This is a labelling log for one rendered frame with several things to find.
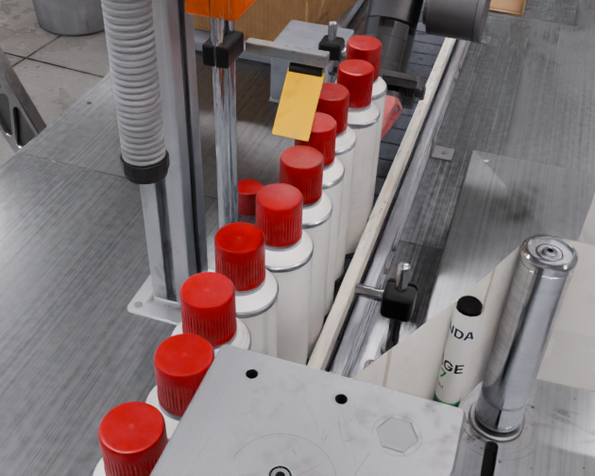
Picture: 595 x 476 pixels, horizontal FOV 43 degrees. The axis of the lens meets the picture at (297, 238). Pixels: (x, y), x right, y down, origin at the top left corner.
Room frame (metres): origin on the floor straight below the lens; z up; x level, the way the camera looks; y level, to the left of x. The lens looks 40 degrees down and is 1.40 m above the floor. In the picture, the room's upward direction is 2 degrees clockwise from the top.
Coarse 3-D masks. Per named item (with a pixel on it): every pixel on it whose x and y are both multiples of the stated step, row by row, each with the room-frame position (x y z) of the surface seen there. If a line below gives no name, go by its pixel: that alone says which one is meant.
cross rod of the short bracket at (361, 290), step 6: (354, 288) 0.52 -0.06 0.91; (360, 288) 0.52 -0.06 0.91; (366, 288) 0.52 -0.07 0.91; (372, 288) 0.52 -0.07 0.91; (378, 288) 0.52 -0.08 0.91; (354, 294) 0.52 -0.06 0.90; (360, 294) 0.52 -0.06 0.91; (366, 294) 0.52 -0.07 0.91; (372, 294) 0.51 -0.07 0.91; (378, 294) 0.51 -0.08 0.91; (378, 300) 0.51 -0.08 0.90
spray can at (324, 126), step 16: (320, 112) 0.54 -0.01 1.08; (320, 128) 0.51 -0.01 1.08; (304, 144) 0.51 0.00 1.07; (320, 144) 0.51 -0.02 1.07; (336, 160) 0.53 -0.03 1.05; (336, 176) 0.51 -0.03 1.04; (336, 192) 0.51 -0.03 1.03; (336, 208) 0.51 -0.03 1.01; (336, 224) 0.51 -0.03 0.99; (336, 240) 0.51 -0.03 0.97; (336, 256) 0.52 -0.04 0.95
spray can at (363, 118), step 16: (352, 64) 0.63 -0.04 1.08; (368, 64) 0.63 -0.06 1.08; (336, 80) 0.62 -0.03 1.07; (352, 80) 0.61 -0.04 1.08; (368, 80) 0.61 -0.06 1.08; (352, 96) 0.61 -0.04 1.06; (368, 96) 0.61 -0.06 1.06; (352, 112) 0.60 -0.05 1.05; (368, 112) 0.61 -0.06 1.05; (352, 128) 0.60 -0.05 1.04; (368, 128) 0.60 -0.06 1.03; (368, 144) 0.60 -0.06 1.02; (368, 160) 0.60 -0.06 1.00; (352, 176) 0.60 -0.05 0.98; (368, 176) 0.61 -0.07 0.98; (352, 192) 0.60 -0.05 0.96; (368, 192) 0.61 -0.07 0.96; (352, 208) 0.60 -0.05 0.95; (368, 208) 0.62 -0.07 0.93; (352, 224) 0.60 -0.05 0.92; (352, 240) 0.60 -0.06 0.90; (352, 256) 0.60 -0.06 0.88
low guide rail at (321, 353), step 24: (432, 72) 0.95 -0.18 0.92; (432, 96) 0.90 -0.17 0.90; (408, 144) 0.76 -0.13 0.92; (384, 192) 0.67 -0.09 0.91; (384, 216) 0.64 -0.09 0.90; (360, 240) 0.58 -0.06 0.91; (360, 264) 0.55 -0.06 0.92; (336, 312) 0.48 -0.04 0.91; (336, 336) 0.46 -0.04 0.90; (312, 360) 0.42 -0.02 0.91
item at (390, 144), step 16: (416, 32) 1.16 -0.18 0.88; (416, 48) 1.10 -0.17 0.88; (432, 48) 1.10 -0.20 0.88; (416, 64) 1.04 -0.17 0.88; (432, 64) 1.05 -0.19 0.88; (448, 64) 1.11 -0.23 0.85; (400, 128) 0.86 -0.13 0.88; (384, 144) 0.82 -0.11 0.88; (416, 144) 0.87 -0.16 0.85; (384, 160) 0.79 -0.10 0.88; (384, 176) 0.75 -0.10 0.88; (384, 224) 0.66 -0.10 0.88; (336, 288) 0.55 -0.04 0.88; (352, 304) 0.53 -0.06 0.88
